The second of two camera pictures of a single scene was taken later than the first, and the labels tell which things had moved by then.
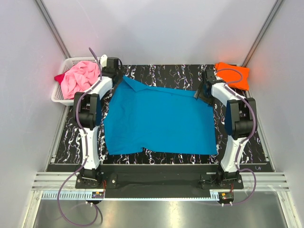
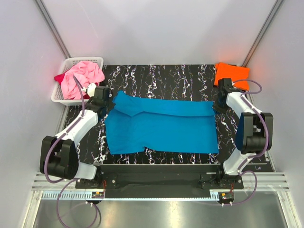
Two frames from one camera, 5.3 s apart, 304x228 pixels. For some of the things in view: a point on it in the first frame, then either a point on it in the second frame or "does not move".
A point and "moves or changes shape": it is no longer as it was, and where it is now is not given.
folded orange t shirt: [235, 77] does not move
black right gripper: [199, 94] to [216, 108]
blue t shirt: [158, 120] moves or changes shape
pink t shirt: [78, 78] does not move
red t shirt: [59, 78] does not move
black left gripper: [120, 73] to [110, 104]
